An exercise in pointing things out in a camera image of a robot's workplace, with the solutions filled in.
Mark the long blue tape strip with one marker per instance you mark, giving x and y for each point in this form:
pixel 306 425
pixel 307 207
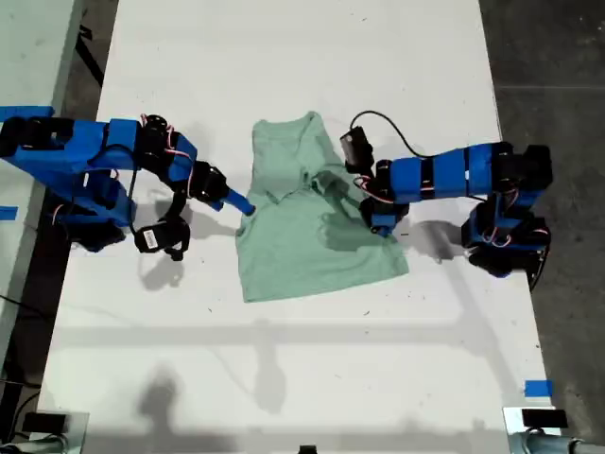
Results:
pixel 28 111

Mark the square blue tape piece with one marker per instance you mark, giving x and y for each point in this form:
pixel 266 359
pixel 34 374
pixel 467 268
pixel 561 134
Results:
pixel 539 388

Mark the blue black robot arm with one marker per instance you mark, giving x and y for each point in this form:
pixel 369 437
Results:
pixel 449 175
pixel 61 161

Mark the small black box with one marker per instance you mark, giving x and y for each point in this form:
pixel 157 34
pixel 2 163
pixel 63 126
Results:
pixel 543 418
pixel 45 422

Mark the short blue tape strip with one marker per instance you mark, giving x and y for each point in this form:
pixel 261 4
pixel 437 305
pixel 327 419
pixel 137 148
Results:
pixel 8 214

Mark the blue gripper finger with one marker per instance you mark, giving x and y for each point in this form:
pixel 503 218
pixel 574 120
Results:
pixel 385 231
pixel 216 206
pixel 238 201

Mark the pale green T-shirt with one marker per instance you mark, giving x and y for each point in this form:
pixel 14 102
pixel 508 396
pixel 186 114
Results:
pixel 283 255

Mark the small black block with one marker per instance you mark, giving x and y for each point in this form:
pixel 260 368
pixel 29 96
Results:
pixel 307 450

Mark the black metal bar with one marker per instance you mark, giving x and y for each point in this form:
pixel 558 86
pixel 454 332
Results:
pixel 92 61

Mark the grey metal pipe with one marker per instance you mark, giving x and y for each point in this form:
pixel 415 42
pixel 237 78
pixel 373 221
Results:
pixel 38 447
pixel 558 447

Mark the black camera stalk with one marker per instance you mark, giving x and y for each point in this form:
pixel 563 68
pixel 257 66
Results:
pixel 178 203

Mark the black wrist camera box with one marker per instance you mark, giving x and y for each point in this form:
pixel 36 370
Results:
pixel 151 239
pixel 357 146

